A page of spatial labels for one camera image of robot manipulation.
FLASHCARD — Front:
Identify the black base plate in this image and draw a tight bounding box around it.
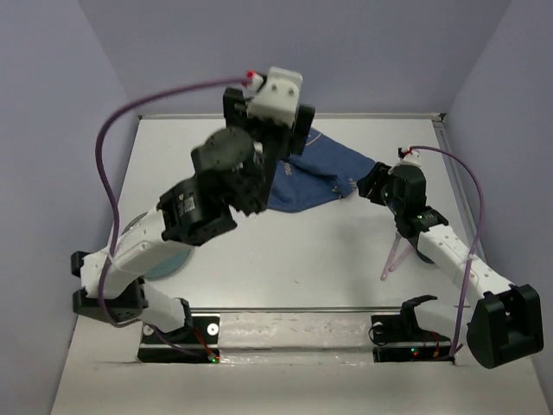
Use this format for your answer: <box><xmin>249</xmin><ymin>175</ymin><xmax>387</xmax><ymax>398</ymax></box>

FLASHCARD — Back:
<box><xmin>367</xmin><ymin>314</ymin><xmax>454</xmax><ymax>363</ymax></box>
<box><xmin>137</xmin><ymin>313</ymin><xmax>220</xmax><ymax>364</ymax></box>

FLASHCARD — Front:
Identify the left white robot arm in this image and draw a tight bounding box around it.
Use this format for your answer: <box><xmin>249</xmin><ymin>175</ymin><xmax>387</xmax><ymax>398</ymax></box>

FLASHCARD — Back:
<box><xmin>72</xmin><ymin>80</ymin><xmax>315</xmax><ymax>342</ymax></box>

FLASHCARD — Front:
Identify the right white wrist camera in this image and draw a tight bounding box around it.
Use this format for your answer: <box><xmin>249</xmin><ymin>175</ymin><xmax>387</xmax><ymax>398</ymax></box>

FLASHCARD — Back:
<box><xmin>397</xmin><ymin>147</ymin><xmax>421</xmax><ymax>168</ymax></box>

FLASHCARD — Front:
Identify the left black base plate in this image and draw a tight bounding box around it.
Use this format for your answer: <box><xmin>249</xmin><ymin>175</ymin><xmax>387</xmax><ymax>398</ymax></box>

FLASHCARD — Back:
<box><xmin>137</xmin><ymin>313</ymin><xmax>220</xmax><ymax>364</ymax></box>

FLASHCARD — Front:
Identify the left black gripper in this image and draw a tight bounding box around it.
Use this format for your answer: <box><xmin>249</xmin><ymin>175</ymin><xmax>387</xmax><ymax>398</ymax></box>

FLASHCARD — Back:
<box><xmin>219</xmin><ymin>88</ymin><xmax>312</xmax><ymax>215</ymax></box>

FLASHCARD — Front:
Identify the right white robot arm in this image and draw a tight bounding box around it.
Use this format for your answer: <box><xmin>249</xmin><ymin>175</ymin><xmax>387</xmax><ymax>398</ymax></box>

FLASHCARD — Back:
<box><xmin>358</xmin><ymin>162</ymin><xmax>544</xmax><ymax>369</ymax></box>

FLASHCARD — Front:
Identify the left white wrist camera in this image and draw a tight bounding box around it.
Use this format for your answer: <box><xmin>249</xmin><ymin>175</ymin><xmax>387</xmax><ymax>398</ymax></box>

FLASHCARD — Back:
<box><xmin>245</xmin><ymin>67</ymin><xmax>303</xmax><ymax>127</ymax></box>

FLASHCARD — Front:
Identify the teal ceramic plate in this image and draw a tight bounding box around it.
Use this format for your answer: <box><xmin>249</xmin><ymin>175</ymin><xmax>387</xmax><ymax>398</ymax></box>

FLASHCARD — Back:
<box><xmin>118</xmin><ymin>211</ymin><xmax>194</xmax><ymax>281</ymax></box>

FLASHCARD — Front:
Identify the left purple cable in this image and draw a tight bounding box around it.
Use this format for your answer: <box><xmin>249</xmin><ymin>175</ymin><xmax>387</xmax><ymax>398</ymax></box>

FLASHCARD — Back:
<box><xmin>95</xmin><ymin>73</ymin><xmax>256</xmax><ymax>362</ymax></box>

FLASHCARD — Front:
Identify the pink handled fork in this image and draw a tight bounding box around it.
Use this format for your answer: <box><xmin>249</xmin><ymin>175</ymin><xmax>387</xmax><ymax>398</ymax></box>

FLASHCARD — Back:
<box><xmin>380</xmin><ymin>233</ymin><xmax>401</xmax><ymax>281</ymax></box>

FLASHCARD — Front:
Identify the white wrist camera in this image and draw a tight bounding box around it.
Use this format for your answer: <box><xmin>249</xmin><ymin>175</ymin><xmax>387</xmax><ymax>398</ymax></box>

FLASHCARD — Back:
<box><xmin>245</xmin><ymin>67</ymin><xmax>303</xmax><ymax>127</ymax></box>
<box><xmin>397</xmin><ymin>147</ymin><xmax>421</xmax><ymax>168</ymax></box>

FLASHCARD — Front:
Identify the dark blue mug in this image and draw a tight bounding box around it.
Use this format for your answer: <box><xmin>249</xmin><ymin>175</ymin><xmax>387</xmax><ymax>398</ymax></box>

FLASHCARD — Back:
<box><xmin>416</xmin><ymin>248</ymin><xmax>435</xmax><ymax>265</ymax></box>

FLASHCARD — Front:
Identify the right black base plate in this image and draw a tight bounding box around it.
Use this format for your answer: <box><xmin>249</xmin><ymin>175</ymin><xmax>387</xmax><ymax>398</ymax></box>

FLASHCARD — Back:
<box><xmin>367</xmin><ymin>314</ymin><xmax>454</xmax><ymax>363</ymax></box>

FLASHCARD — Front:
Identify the blue embroidered cloth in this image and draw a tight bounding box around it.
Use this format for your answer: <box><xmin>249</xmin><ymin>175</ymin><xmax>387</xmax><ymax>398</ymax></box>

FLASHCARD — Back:
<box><xmin>268</xmin><ymin>129</ymin><xmax>375</xmax><ymax>214</ymax></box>

